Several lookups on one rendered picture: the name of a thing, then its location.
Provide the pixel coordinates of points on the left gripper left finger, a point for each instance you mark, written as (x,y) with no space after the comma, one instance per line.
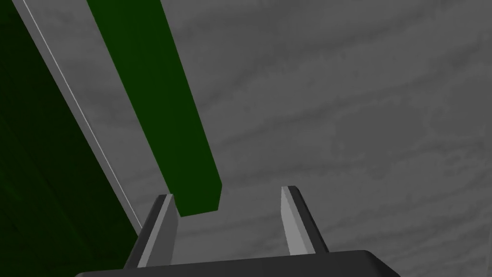
(155,238)

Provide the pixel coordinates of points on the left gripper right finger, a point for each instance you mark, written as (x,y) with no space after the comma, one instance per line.
(300,227)

